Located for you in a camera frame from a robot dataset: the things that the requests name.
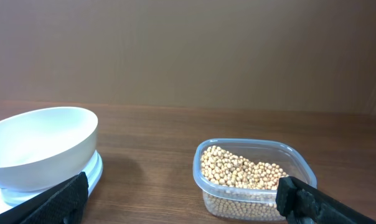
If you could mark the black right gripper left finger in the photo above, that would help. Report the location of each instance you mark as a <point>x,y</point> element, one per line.
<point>63,203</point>

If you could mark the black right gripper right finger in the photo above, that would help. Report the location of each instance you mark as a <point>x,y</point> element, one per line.
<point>298,202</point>

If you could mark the white bowl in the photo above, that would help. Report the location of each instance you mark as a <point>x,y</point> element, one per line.
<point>42,148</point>

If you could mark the clear plastic container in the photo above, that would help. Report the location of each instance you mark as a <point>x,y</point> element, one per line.
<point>255,150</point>

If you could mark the soybeans in container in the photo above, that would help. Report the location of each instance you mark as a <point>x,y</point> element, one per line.
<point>226,169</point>

